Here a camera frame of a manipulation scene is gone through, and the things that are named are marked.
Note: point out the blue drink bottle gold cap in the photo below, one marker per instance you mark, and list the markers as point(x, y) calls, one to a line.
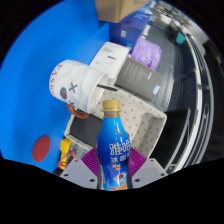
point(113, 150)

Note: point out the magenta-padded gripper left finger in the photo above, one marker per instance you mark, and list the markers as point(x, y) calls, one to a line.
point(78, 173)

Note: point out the small white box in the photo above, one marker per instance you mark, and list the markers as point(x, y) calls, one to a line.
point(109, 60)

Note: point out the dark grey upright box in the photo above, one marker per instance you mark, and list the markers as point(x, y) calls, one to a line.
point(140, 79)

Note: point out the brown cardboard box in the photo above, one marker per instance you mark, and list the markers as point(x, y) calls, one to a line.
point(118, 10)

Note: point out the white dotted storage bin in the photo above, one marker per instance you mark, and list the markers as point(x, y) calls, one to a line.
point(143, 123)

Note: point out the flat round red coaster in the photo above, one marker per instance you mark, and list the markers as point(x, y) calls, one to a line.
point(41, 149)

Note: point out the purple plastic bag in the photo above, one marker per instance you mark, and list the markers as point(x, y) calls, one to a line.
point(146, 53)

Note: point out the black wall shelf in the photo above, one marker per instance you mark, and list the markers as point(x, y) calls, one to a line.
point(173, 140)

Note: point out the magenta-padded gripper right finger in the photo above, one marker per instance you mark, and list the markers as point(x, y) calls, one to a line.
point(148, 171)

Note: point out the yellow multimeter red leads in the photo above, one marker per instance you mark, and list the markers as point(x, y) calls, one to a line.
point(66, 148)

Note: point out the blue carton box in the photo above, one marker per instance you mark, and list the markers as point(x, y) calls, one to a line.
point(128, 30)

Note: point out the black rectangular case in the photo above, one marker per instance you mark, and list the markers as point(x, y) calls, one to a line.
point(85, 130)

